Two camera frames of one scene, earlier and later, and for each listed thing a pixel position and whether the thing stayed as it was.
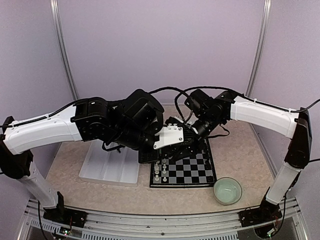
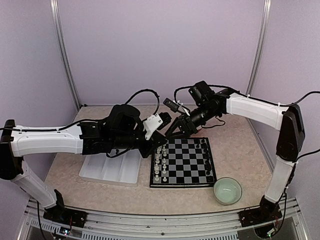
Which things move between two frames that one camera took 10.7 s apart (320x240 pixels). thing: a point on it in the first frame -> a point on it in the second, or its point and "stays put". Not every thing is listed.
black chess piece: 209,178 stays put
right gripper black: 192,141 -> 186,124
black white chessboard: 194,170 stays put
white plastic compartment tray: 118,166 stays put
